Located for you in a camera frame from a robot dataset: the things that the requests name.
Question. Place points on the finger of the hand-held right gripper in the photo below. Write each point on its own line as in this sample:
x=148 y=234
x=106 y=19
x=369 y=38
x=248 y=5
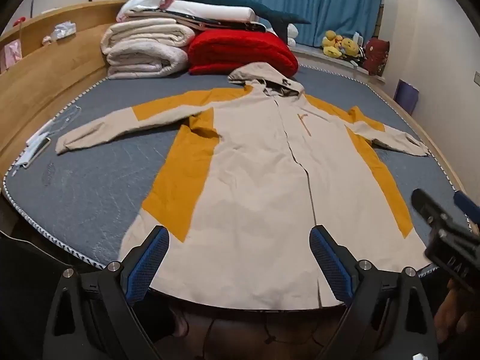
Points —
x=425 y=204
x=467 y=206

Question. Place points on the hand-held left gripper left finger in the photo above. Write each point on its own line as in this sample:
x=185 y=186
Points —
x=150 y=262

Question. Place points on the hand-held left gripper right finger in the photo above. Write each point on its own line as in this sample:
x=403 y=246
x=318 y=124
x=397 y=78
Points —
x=330 y=262

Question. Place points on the beige and yellow hooded jacket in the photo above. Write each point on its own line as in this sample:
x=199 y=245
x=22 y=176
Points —
x=255 y=176

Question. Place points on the person's right hand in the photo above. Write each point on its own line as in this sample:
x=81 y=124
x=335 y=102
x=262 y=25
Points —
x=452 y=315

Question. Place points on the purple bag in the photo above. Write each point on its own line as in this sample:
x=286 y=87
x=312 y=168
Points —
x=407 y=97

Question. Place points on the dark red cushion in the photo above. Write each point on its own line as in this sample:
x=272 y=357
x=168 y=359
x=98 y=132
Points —
x=377 y=54

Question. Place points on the striped plush toy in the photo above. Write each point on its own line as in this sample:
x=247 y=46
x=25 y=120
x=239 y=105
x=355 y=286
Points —
x=360 y=55

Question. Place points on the yellow plush toy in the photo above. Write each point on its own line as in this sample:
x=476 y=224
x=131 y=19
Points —
x=332 y=41
x=350 y=47

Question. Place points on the white window sill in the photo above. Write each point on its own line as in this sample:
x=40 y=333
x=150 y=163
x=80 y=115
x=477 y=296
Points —
x=318 y=62

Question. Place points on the cream folded blanket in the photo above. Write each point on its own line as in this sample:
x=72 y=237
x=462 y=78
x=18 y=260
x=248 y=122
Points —
x=142 y=48

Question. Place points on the white plush toy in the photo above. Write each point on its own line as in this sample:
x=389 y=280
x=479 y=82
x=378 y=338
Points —
x=292 y=32

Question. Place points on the red folded blanket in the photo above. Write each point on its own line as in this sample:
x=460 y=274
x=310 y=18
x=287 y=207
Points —
x=240 y=50

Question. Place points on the blue curtain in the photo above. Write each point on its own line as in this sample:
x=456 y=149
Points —
x=318 y=0

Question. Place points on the small pink figurine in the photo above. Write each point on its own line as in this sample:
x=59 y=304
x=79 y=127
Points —
x=47 y=40

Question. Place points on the white tissue pack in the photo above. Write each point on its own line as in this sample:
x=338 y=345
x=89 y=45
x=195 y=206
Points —
x=63 y=30

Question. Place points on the pink gift bag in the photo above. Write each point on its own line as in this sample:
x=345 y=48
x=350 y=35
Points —
x=11 y=54

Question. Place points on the dark patterned folded sheet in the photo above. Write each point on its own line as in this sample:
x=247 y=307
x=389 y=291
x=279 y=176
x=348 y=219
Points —
x=240 y=26

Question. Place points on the white folded garment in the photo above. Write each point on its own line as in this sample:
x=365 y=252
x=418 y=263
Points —
x=142 y=3

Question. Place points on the small red ornament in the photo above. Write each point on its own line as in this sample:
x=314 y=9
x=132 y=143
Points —
x=18 y=21

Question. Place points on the wall socket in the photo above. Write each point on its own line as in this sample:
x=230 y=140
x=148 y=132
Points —
x=477 y=78

